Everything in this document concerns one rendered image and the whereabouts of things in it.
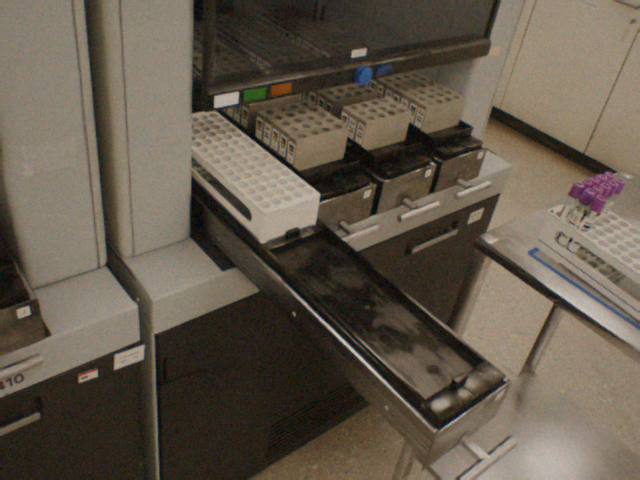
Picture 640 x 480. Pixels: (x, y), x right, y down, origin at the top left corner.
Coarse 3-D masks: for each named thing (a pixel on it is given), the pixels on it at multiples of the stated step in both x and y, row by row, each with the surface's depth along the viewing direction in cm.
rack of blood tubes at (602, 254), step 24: (552, 216) 89; (600, 216) 91; (552, 240) 90; (576, 240) 87; (600, 240) 86; (624, 240) 87; (576, 264) 88; (600, 264) 88; (624, 264) 82; (600, 288) 86; (624, 288) 87
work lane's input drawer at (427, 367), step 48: (192, 192) 95; (240, 240) 87; (288, 240) 87; (336, 240) 89; (288, 288) 80; (336, 288) 82; (384, 288) 83; (336, 336) 75; (384, 336) 76; (432, 336) 77; (384, 384) 70; (432, 384) 71; (480, 384) 70; (432, 432) 66
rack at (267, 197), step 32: (192, 128) 99; (224, 128) 100; (192, 160) 99; (224, 160) 93; (256, 160) 94; (224, 192) 96; (256, 192) 87; (288, 192) 88; (256, 224) 85; (288, 224) 87
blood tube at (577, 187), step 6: (576, 186) 86; (582, 186) 86; (570, 192) 87; (576, 192) 86; (570, 198) 87; (576, 198) 87; (564, 204) 89; (570, 204) 88; (564, 210) 89; (570, 210) 88; (558, 216) 90; (564, 216) 89
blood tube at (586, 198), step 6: (588, 192) 85; (594, 192) 85; (582, 198) 86; (588, 198) 85; (582, 204) 86; (588, 204) 86; (576, 210) 87; (582, 210) 86; (576, 216) 87; (570, 222) 88; (576, 222) 88; (564, 234) 89; (558, 240) 91; (564, 240) 90
